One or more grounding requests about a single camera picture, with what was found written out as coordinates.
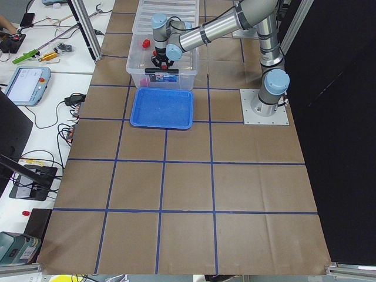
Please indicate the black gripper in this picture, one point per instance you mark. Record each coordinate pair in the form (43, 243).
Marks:
(158, 55)

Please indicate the clear ribbed box lid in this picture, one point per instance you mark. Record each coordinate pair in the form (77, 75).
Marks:
(186, 10)

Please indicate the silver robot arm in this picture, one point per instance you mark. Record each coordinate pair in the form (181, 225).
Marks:
(173, 38)

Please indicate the red block in box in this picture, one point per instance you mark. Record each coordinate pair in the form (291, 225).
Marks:
(146, 43)

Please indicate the clear plastic storage box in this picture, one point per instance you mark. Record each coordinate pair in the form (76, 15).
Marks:
(180, 75)

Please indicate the blue plastic tray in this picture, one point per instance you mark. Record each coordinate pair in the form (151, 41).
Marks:
(163, 108)

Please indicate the black electronics box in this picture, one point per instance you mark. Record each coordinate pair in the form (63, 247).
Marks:
(34, 186)

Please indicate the black power adapter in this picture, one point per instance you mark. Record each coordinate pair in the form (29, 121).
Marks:
(74, 99)

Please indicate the gold cylinder tool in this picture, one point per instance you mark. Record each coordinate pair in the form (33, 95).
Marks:
(48, 56)

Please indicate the teach pendant tablet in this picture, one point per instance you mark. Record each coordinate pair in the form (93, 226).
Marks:
(27, 85)

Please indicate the black smartphone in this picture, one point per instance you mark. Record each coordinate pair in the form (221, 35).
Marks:
(27, 19)

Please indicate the black monitor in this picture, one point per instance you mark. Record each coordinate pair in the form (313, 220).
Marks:
(16, 128)

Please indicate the black box latch handle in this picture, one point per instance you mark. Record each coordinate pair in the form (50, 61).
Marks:
(159, 70)

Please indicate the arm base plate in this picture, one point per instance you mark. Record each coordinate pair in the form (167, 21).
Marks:
(255, 112)

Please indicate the aluminium frame post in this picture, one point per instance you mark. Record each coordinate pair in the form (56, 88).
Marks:
(82, 18)

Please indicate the green handled tool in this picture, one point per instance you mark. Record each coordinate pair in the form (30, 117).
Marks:
(25, 56)

